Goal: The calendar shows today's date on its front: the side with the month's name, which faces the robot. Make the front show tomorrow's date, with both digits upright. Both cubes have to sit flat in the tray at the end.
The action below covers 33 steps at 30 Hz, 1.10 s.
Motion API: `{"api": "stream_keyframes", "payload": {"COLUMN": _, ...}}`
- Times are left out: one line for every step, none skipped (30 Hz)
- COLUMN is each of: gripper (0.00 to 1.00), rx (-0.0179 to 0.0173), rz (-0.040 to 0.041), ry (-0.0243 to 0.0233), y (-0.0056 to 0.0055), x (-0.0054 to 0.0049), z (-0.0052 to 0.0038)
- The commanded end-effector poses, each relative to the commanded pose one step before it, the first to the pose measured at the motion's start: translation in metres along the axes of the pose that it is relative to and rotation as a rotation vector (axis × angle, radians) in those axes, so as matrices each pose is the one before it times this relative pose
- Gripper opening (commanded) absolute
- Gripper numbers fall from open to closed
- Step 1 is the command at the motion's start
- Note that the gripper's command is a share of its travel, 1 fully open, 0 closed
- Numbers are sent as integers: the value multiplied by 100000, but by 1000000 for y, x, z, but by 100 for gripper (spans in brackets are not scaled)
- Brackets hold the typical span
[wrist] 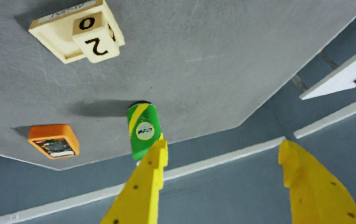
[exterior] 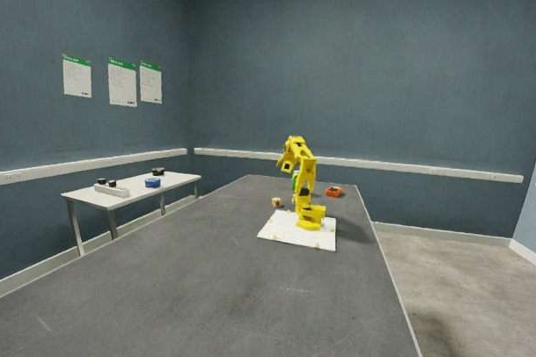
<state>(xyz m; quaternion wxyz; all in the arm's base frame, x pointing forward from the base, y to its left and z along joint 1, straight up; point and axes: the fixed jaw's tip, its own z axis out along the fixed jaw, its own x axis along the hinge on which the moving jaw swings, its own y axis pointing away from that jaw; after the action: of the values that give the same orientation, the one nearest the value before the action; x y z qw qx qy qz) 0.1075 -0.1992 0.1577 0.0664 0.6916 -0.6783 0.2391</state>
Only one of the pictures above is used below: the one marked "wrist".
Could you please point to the cream number cube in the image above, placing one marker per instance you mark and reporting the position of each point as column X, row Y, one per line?
column 95, row 37

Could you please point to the green and yellow drink can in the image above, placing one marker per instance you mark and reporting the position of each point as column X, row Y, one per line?
column 144, row 129

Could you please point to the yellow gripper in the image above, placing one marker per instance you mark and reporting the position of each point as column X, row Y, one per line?
column 316, row 195

